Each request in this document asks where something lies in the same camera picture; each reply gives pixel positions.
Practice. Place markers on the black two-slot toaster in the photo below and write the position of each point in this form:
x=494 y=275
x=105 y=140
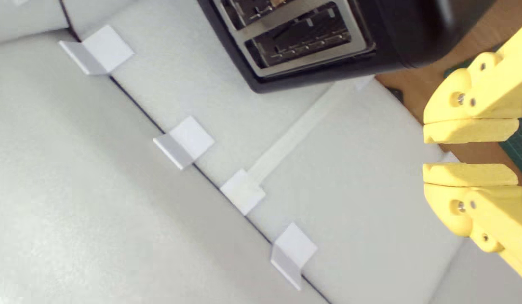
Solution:
x=413 y=25

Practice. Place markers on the green cutting mat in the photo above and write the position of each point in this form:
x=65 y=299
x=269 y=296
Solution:
x=516 y=153

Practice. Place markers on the white wall clip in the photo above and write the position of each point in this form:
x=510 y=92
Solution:
x=449 y=157
x=189 y=139
x=243 y=191
x=104 y=48
x=294 y=247

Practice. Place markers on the white wall strip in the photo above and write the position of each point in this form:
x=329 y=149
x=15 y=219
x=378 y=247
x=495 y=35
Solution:
x=303 y=128

